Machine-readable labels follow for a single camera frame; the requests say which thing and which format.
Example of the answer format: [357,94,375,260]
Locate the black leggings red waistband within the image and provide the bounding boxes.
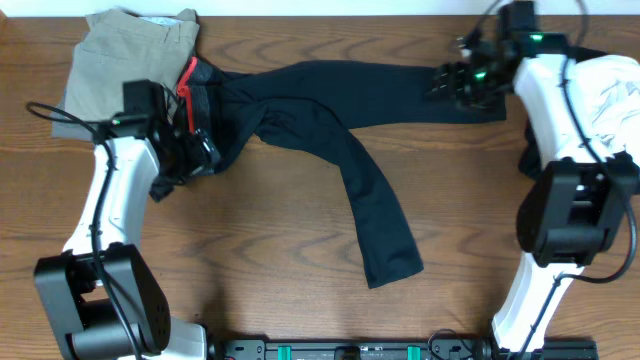
[177,57,506,288]

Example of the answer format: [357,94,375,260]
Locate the folded khaki pants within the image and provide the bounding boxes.
[63,9,200,120]

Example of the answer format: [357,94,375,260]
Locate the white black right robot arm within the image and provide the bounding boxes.
[428,28,639,359]

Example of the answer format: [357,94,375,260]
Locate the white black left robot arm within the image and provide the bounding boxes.
[34,119,209,359]

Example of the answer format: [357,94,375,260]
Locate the white crumpled shirt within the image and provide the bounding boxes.
[570,55,639,163]

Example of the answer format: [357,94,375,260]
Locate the black garment with logo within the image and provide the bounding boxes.
[518,47,607,180]

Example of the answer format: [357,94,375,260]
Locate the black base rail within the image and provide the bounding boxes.
[213,336,599,360]

